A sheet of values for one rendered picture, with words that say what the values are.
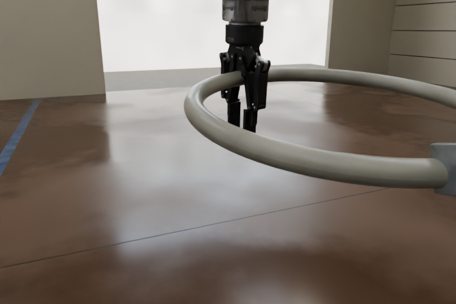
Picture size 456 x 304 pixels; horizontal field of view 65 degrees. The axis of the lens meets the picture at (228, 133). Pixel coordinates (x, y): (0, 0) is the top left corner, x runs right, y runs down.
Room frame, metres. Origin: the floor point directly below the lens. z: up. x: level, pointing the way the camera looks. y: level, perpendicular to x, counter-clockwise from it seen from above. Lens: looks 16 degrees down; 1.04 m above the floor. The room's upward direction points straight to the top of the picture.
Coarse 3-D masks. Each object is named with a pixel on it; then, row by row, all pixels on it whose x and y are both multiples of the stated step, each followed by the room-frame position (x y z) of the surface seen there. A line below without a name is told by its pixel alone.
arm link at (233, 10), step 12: (228, 0) 0.69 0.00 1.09; (240, 0) 0.68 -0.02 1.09; (252, 0) 0.68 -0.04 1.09; (264, 0) 0.69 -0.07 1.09; (228, 12) 0.70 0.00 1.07; (240, 12) 0.68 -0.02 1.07; (252, 12) 0.68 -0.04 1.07; (264, 12) 0.70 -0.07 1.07; (240, 24) 0.70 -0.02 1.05; (252, 24) 0.70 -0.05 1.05
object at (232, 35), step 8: (232, 32) 0.70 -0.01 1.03; (240, 32) 0.69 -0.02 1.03; (248, 32) 0.69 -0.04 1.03; (256, 32) 0.70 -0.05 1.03; (232, 40) 0.70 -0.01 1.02; (240, 40) 0.69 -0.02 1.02; (248, 40) 0.69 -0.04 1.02; (256, 40) 0.70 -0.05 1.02; (232, 48) 0.74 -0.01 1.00; (240, 48) 0.72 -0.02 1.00; (248, 48) 0.70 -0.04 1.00; (256, 48) 0.70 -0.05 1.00; (248, 56) 0.70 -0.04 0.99; (248, 64) 0.71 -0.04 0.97
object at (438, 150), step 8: (432, 144) 0.34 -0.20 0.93; (440, 144) 0.33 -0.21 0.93; (448, 144) 0.32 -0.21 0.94; (432, 152) 0.34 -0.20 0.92; (440, 152) 0.33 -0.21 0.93; (448, 152) 0.32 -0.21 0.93; (440, 160) 0.33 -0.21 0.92; (448, 160) 0.32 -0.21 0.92; (448, 168) 0.32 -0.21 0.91; (448, 184) 0.32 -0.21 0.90; (440, 192) 0.32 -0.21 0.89; (448, 192) 0.31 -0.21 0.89
